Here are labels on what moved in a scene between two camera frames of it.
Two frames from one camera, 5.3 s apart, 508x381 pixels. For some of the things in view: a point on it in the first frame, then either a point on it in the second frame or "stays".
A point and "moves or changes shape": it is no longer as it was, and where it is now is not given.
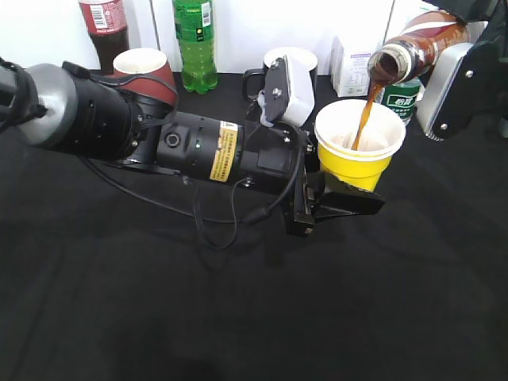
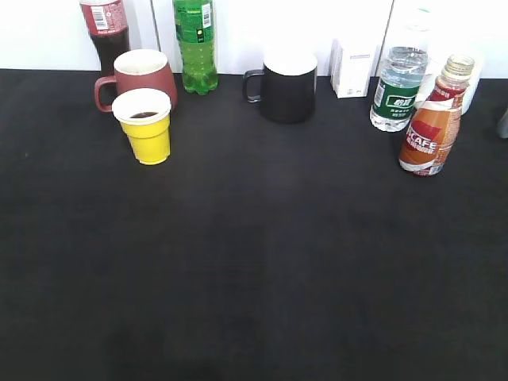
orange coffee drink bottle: (409, 54) to (429, 134)
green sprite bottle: (195, 25) stays
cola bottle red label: (106, 22) stays
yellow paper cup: (336, 129) moves or changes shape
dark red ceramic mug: (149, 72) stays
